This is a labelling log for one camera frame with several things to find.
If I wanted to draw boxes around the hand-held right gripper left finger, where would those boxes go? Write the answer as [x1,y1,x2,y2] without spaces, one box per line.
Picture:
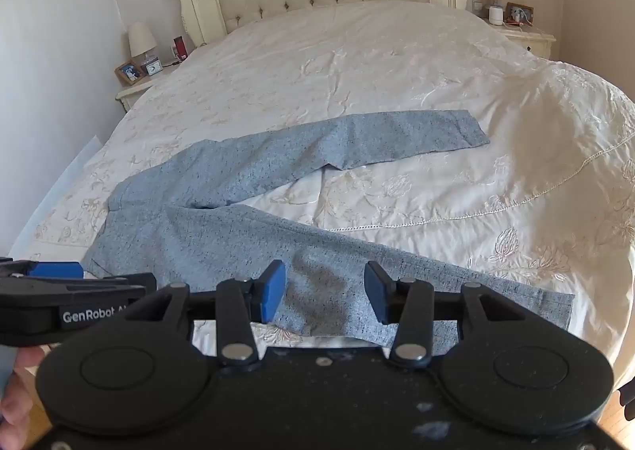
[144,260,287,366]

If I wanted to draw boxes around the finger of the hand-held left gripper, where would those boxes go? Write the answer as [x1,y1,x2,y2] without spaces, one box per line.
[0,258,83,280]

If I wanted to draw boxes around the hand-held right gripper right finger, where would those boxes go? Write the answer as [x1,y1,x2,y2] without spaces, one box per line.
[364,262,512,364]

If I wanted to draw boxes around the grey pants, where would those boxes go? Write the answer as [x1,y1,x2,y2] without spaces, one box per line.
[82,109,576,346]

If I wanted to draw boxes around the person's left hand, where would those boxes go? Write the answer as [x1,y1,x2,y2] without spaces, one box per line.
[0,346,48,438]

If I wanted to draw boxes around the cream nightstand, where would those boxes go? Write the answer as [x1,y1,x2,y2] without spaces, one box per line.
[116,62,185,112]
[489,17,556,60]

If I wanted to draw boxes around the wooden photo frame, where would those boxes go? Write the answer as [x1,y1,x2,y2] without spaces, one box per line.
[115,59,148,87]
[503,2,535,27]

